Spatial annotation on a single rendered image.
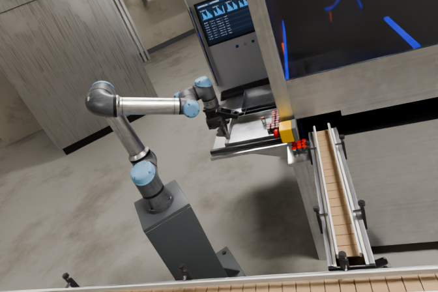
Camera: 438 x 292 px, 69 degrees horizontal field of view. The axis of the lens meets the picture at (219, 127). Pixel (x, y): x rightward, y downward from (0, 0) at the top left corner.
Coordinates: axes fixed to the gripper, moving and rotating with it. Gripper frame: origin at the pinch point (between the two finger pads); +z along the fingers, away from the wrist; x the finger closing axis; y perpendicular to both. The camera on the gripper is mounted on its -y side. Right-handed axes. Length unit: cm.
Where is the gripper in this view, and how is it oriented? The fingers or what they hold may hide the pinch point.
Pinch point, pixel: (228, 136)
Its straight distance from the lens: 170.7
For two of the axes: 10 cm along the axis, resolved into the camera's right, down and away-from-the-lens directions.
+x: -1.5, 5.4, -8.3
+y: -9.3, 2.0, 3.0
